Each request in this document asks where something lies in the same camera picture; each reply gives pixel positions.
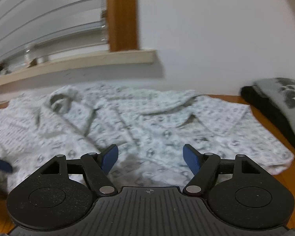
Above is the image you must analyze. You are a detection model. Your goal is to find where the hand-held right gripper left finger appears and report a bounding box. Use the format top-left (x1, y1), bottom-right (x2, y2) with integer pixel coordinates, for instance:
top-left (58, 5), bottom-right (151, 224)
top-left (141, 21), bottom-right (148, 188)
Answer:
top-left (37, 144), bottom-right (119, 197)

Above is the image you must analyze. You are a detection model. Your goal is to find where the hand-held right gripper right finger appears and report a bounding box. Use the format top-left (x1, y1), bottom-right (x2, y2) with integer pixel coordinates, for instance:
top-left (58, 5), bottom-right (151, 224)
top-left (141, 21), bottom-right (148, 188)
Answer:
top-left (182, 144), bottom-right (260, 197)

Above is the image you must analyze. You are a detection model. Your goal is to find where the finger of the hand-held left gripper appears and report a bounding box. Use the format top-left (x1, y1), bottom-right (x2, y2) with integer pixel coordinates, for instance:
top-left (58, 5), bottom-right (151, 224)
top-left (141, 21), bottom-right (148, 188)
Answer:
top-left (0, 152), bottom-right (13, 174)

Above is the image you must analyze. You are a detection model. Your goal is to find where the patterned white pajama shirt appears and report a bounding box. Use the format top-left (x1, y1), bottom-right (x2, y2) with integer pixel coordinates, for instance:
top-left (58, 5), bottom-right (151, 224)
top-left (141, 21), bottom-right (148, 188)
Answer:
top-left (0, 84), bottom-right (295, 193)

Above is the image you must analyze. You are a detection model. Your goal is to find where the black garment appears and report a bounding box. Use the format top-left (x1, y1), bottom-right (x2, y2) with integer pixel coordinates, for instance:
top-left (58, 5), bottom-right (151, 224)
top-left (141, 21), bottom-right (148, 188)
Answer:
top-left (240, 85), bottom-right (295, 156)

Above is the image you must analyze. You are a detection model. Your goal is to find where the grey printed t-shirt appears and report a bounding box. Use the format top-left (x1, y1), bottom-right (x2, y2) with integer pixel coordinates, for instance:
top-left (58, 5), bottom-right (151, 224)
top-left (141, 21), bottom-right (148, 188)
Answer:
top-left (251, 77), bottom-right (295, 143)

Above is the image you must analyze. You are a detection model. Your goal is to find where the small bottle orange label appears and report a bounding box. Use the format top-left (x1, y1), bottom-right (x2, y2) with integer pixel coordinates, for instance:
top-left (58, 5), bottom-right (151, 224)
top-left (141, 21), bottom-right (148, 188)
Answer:
top-left (23, 42), bottom-right (50, 67)

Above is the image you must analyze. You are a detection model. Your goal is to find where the grey window blind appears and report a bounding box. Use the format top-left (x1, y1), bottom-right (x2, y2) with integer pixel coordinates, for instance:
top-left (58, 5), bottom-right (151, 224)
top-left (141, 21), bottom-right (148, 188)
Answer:
top-left (0, 0), bottom-right (109, 67)

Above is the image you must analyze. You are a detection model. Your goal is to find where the wooden window frame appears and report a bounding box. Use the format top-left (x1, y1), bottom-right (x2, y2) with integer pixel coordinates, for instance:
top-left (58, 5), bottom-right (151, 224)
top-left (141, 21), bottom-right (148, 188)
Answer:
top-left (105, 0), bottom-right (141, 53)

